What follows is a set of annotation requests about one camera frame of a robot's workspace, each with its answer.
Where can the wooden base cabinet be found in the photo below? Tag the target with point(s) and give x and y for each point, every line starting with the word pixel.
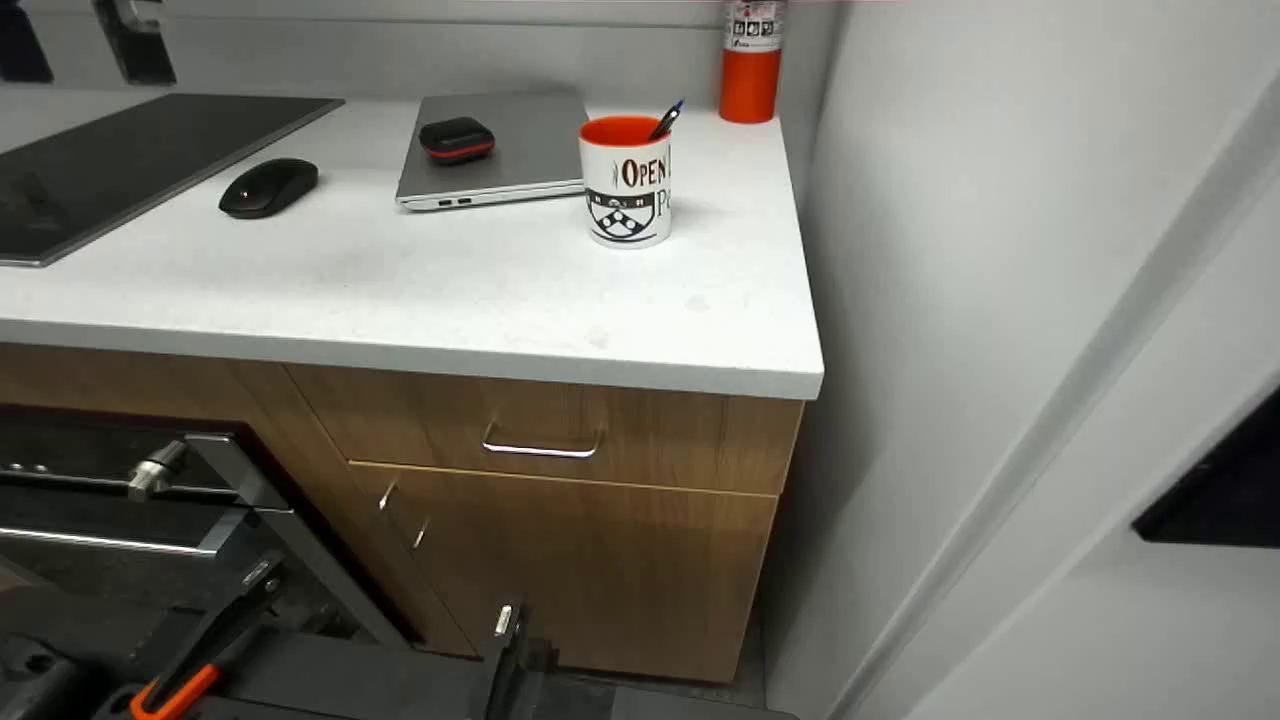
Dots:
pixel 264 403

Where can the wooden cabinet door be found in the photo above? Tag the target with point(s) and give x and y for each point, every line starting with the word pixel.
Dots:
pixel 600 572

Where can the black computer mouse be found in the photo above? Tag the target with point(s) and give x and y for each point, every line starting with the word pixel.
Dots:
pixel 268 185

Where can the white mug with orange interior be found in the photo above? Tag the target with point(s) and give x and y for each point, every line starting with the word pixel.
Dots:
pixel 625 185

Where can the grey closed laptop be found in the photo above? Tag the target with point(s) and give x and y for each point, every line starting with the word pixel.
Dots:
pixel 533 147

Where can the black wall panel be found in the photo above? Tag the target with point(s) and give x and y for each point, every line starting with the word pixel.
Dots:
pixel 1222 492

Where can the wooden drawer front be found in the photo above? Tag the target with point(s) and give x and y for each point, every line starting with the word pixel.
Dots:
pixel 665 432

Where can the black metal cart frame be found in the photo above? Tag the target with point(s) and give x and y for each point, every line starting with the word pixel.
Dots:
pixel 162 563

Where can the black mat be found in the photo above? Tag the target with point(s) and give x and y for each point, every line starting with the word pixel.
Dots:
pixel 123 167

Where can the silver knob on cart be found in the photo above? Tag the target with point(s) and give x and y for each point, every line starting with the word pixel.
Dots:
pixel 156 471

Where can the black clamp with silver tip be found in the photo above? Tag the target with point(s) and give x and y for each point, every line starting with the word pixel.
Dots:
pixel 505 663

